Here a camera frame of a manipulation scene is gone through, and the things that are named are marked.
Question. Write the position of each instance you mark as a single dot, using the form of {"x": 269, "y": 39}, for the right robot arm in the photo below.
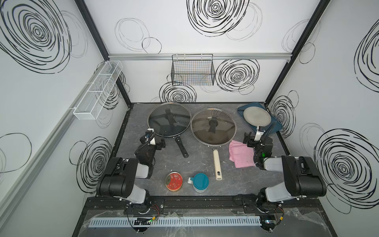
{"x": 302, "y": 178}

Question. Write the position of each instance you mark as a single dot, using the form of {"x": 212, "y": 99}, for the glass lid on black pan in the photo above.
{"x": 169, "y": 119}

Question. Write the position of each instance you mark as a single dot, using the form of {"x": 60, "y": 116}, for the teal lidded cup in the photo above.
{"x": 199, "y": 182}

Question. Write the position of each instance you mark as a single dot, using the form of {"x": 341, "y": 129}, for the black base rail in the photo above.
{"x": 246, "y": 202}

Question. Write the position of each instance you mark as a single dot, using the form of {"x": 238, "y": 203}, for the glass pot lid black knob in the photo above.
{"x": 213, "y": 126}

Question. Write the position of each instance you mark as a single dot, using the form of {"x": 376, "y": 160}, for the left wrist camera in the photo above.
{"x": 150, "y": 136}

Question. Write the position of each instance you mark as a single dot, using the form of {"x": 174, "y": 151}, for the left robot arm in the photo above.
{"x": 118, "y": 179}

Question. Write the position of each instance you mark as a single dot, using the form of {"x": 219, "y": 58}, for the grey round plate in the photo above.
{"x": 257, "y": 116}

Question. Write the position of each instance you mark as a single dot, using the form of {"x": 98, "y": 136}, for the white slotted cable duct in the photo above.
{"x": 185, "y": 221}

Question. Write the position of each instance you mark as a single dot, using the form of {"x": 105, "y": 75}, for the white mesh shelf basket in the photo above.
{"x": 93, "y": 101}

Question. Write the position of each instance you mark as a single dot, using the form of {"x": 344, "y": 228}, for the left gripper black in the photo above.
{"x": 157, "y": 146}

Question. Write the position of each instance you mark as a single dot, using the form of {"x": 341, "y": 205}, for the black wire basket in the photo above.
{"x": 193, "y": 69}

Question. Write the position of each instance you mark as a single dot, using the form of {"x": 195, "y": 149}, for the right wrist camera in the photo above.
{"x": 259, "y": 133}

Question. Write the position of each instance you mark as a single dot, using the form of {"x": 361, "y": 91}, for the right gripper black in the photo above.
{"x": 251, "y": 139}

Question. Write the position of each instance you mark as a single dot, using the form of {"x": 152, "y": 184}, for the black frying pan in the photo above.
{"x": 171, "y": 124}

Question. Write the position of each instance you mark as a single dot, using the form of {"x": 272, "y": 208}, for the pink cloth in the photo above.
{"x": 241, "y": 154}

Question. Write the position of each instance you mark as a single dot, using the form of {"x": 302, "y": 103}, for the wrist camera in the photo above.
{"x": 150, "y": 136}
{"x": 259, "y": 133}

